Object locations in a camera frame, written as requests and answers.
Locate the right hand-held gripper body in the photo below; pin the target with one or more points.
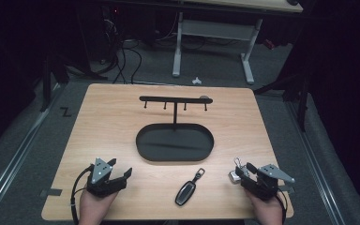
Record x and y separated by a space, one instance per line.
267 182

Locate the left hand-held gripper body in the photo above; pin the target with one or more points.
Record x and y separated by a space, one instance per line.
101 179

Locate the silver key fob with carabiner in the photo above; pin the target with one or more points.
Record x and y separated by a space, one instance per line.
235 176

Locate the black car key fob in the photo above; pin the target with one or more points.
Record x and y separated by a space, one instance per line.
187 190

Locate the black key rack with tray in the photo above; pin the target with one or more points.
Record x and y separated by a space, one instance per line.
175 142

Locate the person's right hand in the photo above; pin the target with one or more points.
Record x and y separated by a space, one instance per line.
267 211

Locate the person's left hand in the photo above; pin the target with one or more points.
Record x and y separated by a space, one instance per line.
95 207

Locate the black tape strip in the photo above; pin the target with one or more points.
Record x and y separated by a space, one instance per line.
51 192

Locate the black metal stand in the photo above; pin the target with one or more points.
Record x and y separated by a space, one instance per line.
303 103
46 87

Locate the small white floor object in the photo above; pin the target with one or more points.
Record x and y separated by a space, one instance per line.
196 81

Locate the metal floor rail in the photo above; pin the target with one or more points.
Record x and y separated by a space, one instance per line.
315 162
15 156

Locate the white desk frame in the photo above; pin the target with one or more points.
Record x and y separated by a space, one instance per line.
214 29

